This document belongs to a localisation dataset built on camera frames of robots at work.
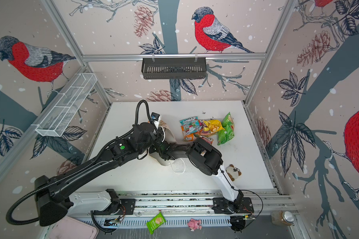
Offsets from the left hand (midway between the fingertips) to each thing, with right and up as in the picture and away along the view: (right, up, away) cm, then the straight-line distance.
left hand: (161, 128), depth 72 cm
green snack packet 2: (-2, -44, -4) cm, 45 cm away
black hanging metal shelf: (+4, +40, +33) cm, 52 cm away
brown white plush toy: (+38, -25, +8) cm, 47 cm away
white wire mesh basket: (-52, +11, +5) cm, 53 cm away
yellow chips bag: (+31, -1, +21) cm, 38 cm away
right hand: (-12, -13, +23) cm, 29 cm away
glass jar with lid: (+54, -38, -10) cm, 66 cm away
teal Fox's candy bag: (+16, 0, +28) cm, 32 cm away
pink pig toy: (+16, -44, -5) cm, 47 cm away
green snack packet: (+40, +1, +21) cm, 45 cm away
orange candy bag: (+14, -9, +24) cm, 29 cm away
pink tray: (-41, -45, -6) cm, 61 cm away
